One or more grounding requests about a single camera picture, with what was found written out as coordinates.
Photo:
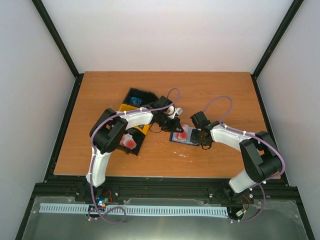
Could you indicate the metal base plate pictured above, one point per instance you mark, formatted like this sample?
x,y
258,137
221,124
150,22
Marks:
x,y
271,220

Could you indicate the black frame post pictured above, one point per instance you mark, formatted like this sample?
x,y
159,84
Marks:
x,y
283,26
49,24

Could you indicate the black frame post right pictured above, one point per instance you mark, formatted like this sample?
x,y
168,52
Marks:
x,y
283,26

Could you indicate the black frame post left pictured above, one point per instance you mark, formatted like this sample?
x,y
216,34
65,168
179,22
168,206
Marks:
x,y
49,24

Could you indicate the blue card stack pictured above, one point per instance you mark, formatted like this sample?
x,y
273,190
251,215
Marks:
x,y
135,101

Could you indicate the black bin with blue cards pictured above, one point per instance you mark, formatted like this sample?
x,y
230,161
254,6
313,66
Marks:
x,y
146,96

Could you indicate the yellow bin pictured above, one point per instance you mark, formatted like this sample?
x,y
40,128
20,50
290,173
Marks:
x,y
135,116

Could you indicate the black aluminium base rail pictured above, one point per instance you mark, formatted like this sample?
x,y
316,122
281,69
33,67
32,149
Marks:
x,y
120,189

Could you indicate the light blue cable duct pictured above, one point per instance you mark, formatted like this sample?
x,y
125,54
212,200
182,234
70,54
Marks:
x,y
139,210

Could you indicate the black bin with red cards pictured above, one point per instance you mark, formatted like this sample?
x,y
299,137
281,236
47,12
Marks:
x,y
139,139

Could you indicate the blue card holder wallet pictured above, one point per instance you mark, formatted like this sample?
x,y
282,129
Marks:
x,y
173,138

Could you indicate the red card stack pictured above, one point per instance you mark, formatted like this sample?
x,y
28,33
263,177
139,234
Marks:
x,y
127,141

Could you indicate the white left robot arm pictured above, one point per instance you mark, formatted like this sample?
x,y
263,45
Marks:
x,y
108,131

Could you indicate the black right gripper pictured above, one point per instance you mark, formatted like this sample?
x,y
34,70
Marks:
x,y
194,140

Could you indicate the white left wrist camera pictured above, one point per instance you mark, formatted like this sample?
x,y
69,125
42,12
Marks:
x,y
173,112

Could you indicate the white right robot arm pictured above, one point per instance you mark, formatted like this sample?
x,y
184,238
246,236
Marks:
x,y
261,159

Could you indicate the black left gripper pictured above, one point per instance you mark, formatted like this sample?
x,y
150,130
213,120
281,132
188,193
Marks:
x,y
173,127

